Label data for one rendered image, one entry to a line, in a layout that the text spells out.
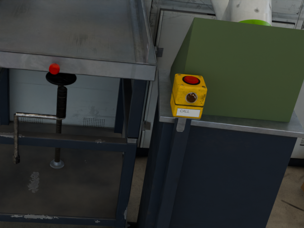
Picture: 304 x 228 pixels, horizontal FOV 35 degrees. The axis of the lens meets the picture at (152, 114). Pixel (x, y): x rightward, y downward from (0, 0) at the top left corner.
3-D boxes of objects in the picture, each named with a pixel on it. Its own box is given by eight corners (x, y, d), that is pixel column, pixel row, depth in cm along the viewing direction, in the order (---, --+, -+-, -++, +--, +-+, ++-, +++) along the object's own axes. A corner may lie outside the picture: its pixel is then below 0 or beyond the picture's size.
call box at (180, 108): (201, 120, 135) (208, 88, 130) (172, 118, 134) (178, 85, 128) (196, 105, 142) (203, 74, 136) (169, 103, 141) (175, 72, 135)
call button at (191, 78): (198, 87, 132) (200, 83, 131) (184, 86, 131) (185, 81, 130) (196, 81, 135) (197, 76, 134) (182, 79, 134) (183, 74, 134)
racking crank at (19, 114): (11, 164, 162) (11, 86, 146) (13, 159, 164) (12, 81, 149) (62, 168, 164) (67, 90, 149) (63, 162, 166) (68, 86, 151)
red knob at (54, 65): (59, 76, 145) (59, 66, 143) (48, 75, 144) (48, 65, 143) (60, 69, 149) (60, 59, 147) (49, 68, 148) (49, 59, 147)
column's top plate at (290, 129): (279, 87, 176) (281, 83, 175) (304, 138, 148) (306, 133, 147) (157, 73, 172) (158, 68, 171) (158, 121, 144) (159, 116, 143)
